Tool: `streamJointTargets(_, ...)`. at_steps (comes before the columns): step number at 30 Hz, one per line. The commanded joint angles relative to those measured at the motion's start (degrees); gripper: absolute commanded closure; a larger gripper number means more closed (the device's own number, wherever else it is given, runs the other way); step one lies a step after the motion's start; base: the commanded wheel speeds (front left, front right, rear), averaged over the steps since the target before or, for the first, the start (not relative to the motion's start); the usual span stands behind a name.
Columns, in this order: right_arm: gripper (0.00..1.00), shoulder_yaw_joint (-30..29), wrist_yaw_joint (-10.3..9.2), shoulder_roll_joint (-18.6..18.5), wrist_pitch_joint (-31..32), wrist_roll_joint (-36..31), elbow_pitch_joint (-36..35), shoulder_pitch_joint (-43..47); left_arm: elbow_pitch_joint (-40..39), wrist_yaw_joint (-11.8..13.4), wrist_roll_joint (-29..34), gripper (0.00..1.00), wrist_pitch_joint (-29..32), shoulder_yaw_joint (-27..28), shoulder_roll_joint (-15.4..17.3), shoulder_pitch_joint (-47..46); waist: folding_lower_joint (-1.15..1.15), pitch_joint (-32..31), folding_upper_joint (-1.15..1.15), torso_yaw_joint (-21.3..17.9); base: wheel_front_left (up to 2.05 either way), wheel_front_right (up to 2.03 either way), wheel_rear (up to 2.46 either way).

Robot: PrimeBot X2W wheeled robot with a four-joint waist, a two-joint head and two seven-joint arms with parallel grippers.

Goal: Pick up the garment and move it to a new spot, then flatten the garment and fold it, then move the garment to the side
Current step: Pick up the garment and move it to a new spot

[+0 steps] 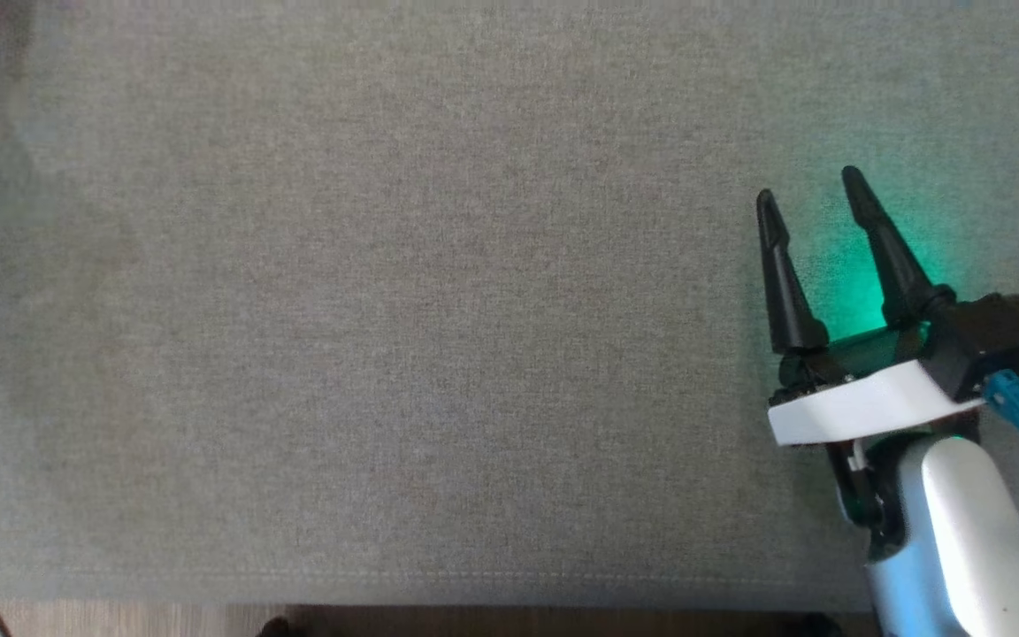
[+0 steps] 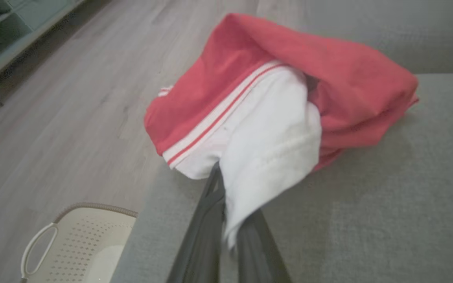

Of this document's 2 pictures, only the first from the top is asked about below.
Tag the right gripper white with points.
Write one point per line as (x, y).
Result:
(854, 407)

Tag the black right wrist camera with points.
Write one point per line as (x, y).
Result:
(996, 341)

